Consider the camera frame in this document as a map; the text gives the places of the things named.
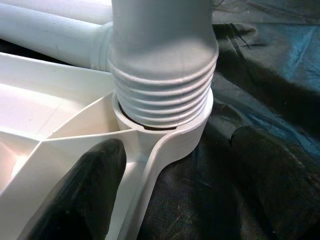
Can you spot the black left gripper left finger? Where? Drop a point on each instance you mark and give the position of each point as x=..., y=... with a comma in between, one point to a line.
x=75, y=195

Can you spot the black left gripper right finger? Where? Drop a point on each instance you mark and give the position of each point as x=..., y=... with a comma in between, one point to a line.
x=275, y=187

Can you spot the white plastic table top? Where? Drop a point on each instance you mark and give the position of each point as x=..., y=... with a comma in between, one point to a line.
x=62, y=120

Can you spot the black table cloth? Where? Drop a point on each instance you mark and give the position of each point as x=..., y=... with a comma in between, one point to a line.
x=262, y=87

